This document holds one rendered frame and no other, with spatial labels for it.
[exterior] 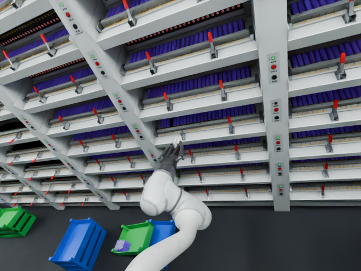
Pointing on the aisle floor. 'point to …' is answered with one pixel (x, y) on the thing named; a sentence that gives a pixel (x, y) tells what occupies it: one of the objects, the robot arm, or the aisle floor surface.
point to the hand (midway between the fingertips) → (177, 142)
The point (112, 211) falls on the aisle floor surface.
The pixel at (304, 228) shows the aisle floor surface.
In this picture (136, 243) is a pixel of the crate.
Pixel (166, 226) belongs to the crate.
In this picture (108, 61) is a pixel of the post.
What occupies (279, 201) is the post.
